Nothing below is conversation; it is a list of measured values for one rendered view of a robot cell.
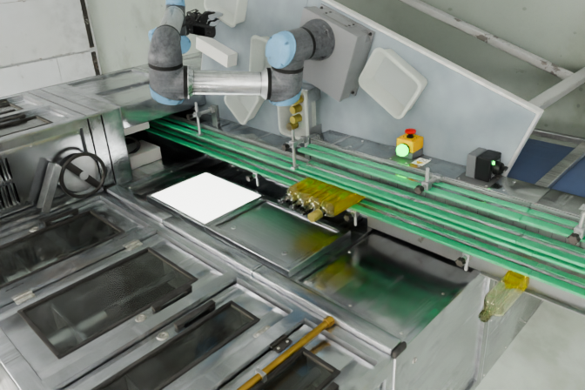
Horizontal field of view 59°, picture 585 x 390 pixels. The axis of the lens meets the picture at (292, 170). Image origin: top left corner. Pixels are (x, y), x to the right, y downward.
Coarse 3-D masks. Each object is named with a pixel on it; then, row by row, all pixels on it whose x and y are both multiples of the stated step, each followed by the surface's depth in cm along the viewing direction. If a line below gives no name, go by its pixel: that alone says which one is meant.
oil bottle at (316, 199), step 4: (328, 188) 196; (332, 188) 196; (336, 188) 196; (340, 188) 196; (320, 192) 194; (324, 192) 193; (328, 192) 193; (332, 192) 193; (312, 196) 191; (316, 196) 191; (320, 196) 191; (324, 196) 191; (328, 196) 191; (312, 200) 190; (316, 200) 189; (320, 200) 189; (316, 204) 188; (316, 208) 189
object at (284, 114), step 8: (304, 96) 210; (304, 104) 221; (280, 112) 224; (288, 112) 227; (304, 112) 223; (280, 120) 225; (288, 120) 228; (304, 120) 225; (280, 128) 227; (296, 128) 228; (304, 128) 226; (288, 136) 224; (296, 136) 221
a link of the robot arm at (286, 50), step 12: (276, 36) 176; (288, 36) 176; (300, 36) 179; (276, 48) 177; (288, 48) 174; (300, 48) 178; (312, 48) 182; (276, 60) 178; (288, 60) 176; (300, 60) 180; (288, 72) 181
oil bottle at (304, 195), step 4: (316, 184) 201; (320, 184) 200; (324, 184) 200; (328, 184) 200; (308, 188) 198; (312, 188) 197; (316, 188) 197; (320, 188) 197; (324, 188) 198; (300, 192) 195; (304, 192) 194; (308, 192) 194; (312, 192) 194; (316, 192) 195; (300, 196) 193; (304, 196) 193; (308, 196) 192; (304, 200) 192; (308, 200) 193; (304, 204) 193
